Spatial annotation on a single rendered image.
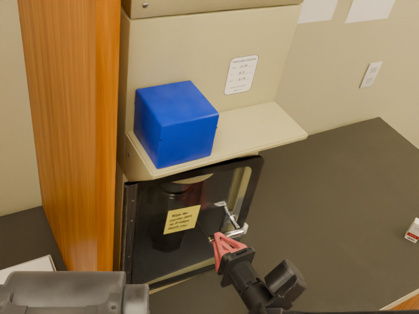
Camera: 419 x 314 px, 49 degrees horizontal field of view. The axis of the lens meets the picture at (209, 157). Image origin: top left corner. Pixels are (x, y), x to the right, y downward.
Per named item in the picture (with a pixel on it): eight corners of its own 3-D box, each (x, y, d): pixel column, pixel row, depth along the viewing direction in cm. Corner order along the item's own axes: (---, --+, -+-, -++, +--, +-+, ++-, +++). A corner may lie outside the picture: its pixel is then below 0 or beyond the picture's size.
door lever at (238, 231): (199, 230, 107) (201, 222, 105) (235, 220, 111) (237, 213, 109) (209, 248, 103) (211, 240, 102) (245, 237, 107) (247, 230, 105)
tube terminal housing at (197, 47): (84, 234, 131) (74, -44, 80) (185, 204, 146) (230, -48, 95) (116, 308, 116) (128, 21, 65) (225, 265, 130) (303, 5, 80)
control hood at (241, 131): (121, 173, 85) (123, 131, 78) (264, 137, 100) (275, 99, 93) (146, 218, 78) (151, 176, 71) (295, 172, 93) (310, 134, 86)
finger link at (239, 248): (231, 222, 104) (253, 253, 98) (225, 241, 109) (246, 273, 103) (204, 231, 101) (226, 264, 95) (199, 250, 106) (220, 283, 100)
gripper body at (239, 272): (251, 243, 98) (271, 271, 93) (242, 271, 104) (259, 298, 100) (226, 253, 95) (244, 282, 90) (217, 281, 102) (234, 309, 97)
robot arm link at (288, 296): (255, 334, 84) (282, 349, 89) (302, 294, 82) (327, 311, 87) (234, 287, 94) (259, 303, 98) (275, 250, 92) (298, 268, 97)
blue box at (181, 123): (132, 132, 79) (134, 88, 73) (184, 121, 83) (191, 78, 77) (156, 171, 72) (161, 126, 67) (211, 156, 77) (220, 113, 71)
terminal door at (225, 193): (121, 296, 113) (127, 180, 86) (230, 263, 125) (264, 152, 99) (121, 299, 112) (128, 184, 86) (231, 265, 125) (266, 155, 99)
